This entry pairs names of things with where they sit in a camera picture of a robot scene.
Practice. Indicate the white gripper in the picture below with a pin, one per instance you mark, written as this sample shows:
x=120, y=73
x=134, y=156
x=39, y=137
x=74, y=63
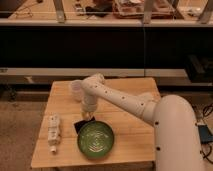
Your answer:
x=89, y=106

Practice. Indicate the green bowl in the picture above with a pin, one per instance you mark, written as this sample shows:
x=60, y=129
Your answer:
x=95, y=139

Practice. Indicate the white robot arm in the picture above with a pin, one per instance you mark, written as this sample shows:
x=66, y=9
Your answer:
x=176, y=135

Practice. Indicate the wooden table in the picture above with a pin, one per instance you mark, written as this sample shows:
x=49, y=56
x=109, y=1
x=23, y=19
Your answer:
x=134, y=139

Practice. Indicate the background shelf with clutter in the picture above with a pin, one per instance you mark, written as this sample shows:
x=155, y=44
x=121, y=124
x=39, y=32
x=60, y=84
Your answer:
x=107, y=13

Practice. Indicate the black box on floor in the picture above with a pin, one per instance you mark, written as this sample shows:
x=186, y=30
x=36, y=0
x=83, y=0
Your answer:
x=205, y=135

